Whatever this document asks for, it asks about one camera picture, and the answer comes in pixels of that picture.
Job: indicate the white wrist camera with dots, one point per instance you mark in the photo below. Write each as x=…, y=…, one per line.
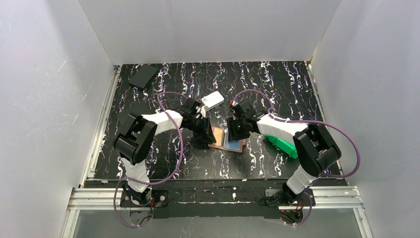
x=201, y=112
x=235, y=109

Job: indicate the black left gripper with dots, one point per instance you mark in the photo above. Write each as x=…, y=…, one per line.
x=202, y=128

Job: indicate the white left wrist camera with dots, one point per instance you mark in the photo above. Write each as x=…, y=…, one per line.
x=201, y=112

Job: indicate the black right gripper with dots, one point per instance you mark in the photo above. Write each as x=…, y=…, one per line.
x=236, y=128

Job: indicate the green plastic bin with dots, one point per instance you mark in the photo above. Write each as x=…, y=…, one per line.
x=283, y=145

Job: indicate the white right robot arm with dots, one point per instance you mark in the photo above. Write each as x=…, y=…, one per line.
x=315, y=147

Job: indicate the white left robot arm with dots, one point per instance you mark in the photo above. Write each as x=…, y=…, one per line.
x=136, y=135

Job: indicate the white rectangular box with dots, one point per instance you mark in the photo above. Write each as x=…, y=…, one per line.
x=212, y=100

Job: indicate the tan leather card holder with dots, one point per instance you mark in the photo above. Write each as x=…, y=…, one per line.
x=233, y=146

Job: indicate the aluminium frame rail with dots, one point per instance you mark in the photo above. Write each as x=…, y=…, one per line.
x=218, y=201

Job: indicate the black rectangular box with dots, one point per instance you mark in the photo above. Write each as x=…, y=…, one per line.
x=142, y=78

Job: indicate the flat black card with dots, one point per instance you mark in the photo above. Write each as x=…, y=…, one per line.
x=136, y=110

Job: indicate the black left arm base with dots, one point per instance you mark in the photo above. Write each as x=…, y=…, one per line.
x=144, y=198

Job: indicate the gold credit card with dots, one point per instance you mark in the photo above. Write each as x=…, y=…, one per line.
x=217, y=132

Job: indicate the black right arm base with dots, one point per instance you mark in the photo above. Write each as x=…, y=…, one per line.
x=276, y=197

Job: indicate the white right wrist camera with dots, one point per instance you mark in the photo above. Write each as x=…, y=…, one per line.
x=235, y=109

